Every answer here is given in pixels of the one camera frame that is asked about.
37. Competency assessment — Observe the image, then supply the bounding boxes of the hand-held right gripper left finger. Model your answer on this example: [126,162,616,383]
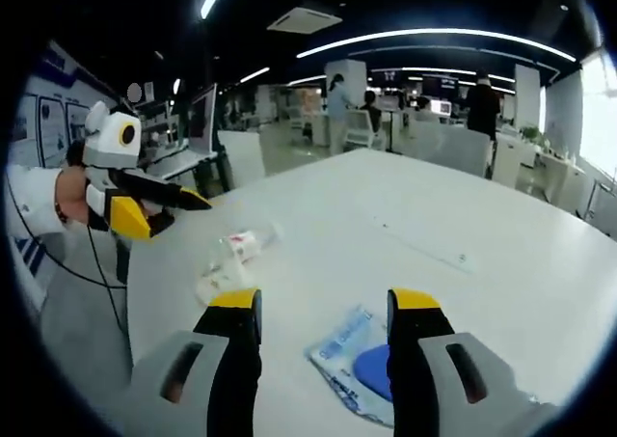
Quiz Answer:
[128,287,264,437]

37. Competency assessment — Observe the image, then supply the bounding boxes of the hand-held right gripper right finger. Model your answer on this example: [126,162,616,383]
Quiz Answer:
[386,287,534,437]

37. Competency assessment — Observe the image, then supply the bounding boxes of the clear package with blue disc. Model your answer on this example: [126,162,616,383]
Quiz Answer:
[306,304,401,428]

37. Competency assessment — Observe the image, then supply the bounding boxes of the white floral paper cup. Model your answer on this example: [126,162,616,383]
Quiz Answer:
[195,256,250,309]

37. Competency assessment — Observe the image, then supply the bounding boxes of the clear water bottle red label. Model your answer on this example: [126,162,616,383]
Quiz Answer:
[216,221,284,264]

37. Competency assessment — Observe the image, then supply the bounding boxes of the white tabletop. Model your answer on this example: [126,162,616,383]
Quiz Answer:
[125,147,617,437]

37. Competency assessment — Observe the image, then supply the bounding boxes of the person's left hand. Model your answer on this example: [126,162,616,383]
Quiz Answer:
[53,166,92,226]

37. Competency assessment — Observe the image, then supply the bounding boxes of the computer monitor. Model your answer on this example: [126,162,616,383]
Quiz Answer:
[186,83,219,157]

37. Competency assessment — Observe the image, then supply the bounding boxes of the white office chair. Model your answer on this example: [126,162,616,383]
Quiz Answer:
[342,108,388,151]

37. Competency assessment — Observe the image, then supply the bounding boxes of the white partition counter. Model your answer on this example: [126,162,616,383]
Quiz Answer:
[407,120,494,178]

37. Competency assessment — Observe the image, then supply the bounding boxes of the ceiling air vent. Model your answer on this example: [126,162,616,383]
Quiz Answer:
[266,6,344,36]

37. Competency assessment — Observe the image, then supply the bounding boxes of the white desk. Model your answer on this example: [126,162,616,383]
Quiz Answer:
[534,147,599,202]

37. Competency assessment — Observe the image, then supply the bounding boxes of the small window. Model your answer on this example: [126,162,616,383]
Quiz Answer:
[577,45,617,178]

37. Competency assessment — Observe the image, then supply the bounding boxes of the long ceiling light strip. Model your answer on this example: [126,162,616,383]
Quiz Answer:
[295,28,578,65]

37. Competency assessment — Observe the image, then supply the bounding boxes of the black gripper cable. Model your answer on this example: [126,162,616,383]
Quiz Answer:
[18,222,132,356]

